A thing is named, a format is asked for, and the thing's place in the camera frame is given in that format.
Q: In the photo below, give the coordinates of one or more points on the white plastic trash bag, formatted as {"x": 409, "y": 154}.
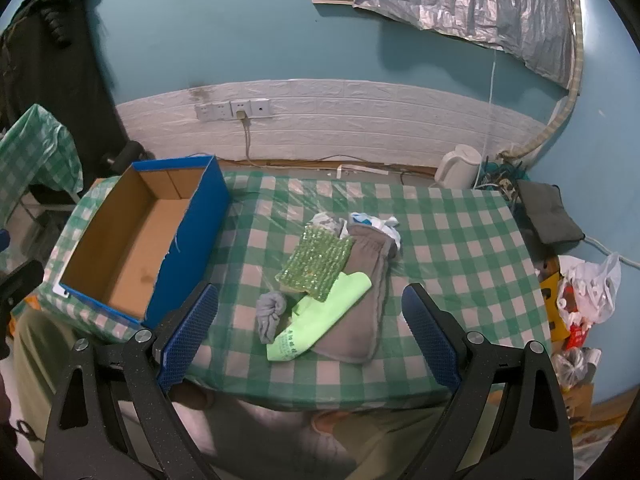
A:
{"x": 595, "y": 285}

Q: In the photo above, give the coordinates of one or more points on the green checkered tablecloth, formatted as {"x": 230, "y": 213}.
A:
{"x": 450, "y": 260}

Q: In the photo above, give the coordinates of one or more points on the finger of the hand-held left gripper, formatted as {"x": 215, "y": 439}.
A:
{"x": 22, "y": 280}

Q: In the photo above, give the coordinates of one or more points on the white and blue cloth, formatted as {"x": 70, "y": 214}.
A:
{"x": 385, "y": 225}

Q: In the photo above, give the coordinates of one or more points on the white plastic strip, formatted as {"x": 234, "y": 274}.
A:
{"x": 360, "y": 169}

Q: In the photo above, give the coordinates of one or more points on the grey-brown cloth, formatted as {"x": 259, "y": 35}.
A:
{"x": 360, "y": 310}

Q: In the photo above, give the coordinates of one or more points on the silver foil curtain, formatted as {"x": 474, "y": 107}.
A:
{"x": 475, "y": 0}

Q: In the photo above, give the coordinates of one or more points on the blue cardboard box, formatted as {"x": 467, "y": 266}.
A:
{"x": 125, "y": 240}

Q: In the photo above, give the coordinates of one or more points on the orange box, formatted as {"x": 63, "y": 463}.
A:
{"x": 555, "y": 310}

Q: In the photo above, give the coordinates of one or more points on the green checkered cloth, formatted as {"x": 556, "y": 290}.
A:
{"x": 35, "y": 150}

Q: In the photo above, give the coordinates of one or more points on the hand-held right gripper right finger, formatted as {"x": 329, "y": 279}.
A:
{"x": 430, "y": 332}

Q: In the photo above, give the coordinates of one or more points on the person's legs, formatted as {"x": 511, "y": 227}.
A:
{"x": 375, "y": 440}

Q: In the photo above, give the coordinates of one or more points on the grey pouch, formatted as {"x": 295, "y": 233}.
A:
{"x": 547, "y": 210}

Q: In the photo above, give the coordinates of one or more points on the green sequined cloth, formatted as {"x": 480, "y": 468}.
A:
{"x": 315, "y": 265}

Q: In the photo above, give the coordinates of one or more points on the light green cloth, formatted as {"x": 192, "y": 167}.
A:
{"x": 310, "y": 320}

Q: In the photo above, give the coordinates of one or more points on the white electric kettle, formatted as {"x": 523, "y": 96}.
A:
{"x": 457, "y": 167}

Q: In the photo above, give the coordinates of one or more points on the small grey sock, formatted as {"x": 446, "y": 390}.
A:
{"x": 270, "y": 315}

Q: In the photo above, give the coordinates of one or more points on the white wall socket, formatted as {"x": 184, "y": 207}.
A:
{"x": 240, "y": 109}
{"x": 212, "y": 111}
{"x": 260, "y": 107}

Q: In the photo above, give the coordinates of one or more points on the clear plastic bag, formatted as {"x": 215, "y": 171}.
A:
{"x": 575, "y": 367}

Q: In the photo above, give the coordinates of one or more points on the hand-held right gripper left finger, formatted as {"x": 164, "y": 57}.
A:
{"x": 192, "y": 330}

